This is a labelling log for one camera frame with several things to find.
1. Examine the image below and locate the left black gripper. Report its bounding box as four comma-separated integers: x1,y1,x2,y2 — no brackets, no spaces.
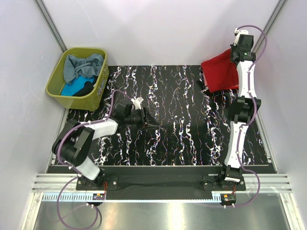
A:
125,106,160,131

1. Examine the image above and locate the olive green plastic bin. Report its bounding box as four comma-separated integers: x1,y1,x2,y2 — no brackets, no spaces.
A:
46,47,109,111

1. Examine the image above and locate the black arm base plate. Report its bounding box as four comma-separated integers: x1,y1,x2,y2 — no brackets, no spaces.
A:
76,166,246,202

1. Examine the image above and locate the blue t shirt in bin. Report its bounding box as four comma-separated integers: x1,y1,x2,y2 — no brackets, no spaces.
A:
61,76,89,96

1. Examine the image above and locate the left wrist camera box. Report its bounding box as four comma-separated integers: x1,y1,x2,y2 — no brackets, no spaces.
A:
131,97,144,110

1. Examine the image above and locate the red t shirt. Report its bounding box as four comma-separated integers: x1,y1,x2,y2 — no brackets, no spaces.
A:
201,49,239,93

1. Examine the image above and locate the grey t shirt in bin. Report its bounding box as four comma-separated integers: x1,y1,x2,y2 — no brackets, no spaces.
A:
63,54,104,84

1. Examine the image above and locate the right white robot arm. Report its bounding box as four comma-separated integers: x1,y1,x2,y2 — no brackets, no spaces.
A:
218,30,261,190

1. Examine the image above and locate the slotted white cable duct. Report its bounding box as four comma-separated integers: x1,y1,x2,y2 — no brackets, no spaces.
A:
42,192,105,202

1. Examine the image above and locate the black t shirt in bin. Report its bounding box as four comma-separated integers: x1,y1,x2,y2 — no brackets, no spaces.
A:
73,81,94,97

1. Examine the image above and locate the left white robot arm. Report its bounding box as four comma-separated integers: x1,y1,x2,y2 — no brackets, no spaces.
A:
51,104,160,190

